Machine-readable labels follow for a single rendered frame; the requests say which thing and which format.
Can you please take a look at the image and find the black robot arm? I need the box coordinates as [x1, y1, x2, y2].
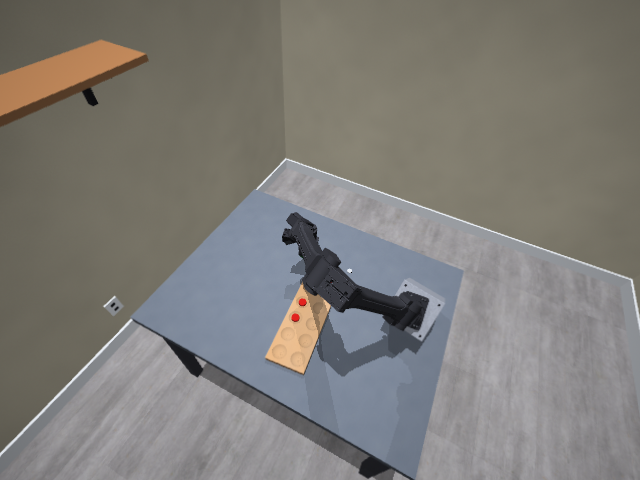
[282, 212, 429, 331]

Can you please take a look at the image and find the tan tray with round pockets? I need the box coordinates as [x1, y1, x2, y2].
[265, 282, 331, 375]

